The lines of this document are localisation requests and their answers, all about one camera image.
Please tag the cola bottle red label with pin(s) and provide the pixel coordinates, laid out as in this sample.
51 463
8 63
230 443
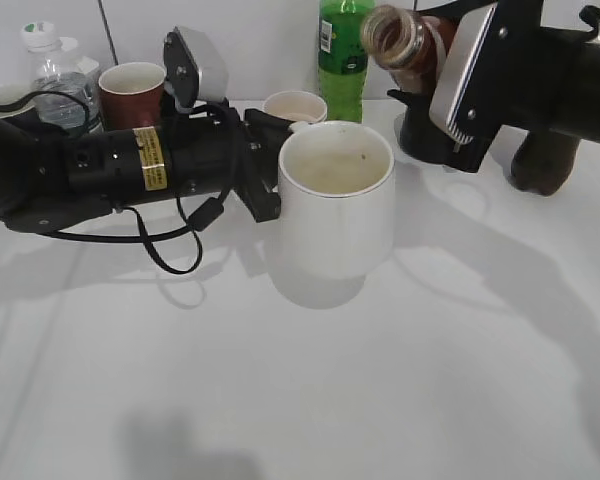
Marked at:
545 165

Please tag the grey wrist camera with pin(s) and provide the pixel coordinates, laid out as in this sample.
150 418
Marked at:
454 79
195 69

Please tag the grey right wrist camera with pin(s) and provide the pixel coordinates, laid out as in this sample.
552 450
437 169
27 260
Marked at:
454 79

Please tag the green soda bottle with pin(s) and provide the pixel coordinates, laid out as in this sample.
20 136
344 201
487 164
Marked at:
342 60

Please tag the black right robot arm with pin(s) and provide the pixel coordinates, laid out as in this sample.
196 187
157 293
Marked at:
504 69

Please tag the brown Nescafe coffee bottle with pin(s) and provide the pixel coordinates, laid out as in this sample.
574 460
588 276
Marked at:
411 47

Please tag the clear water bottle green label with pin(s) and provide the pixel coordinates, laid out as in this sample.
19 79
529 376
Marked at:
68 96

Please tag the white ceramic mug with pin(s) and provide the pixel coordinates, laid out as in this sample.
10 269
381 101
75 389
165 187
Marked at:
337 183

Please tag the yellow paper cup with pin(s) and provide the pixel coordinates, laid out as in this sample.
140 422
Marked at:
296 106

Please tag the black ceramic mug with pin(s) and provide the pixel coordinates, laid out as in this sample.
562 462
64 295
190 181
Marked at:
421 139

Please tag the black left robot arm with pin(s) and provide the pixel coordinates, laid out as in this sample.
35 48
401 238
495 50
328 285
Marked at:
50 181

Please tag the white bottle behind water bottle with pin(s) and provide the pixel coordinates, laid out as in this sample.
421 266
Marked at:
71 48

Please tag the dark red ceramic mug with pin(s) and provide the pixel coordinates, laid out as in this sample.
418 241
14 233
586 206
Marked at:
130 95

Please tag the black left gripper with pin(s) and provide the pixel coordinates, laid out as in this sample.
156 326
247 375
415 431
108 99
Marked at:
150 164

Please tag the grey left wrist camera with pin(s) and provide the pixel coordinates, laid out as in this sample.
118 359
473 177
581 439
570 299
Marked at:
195 69

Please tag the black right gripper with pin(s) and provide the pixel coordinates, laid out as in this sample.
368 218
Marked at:
441 23

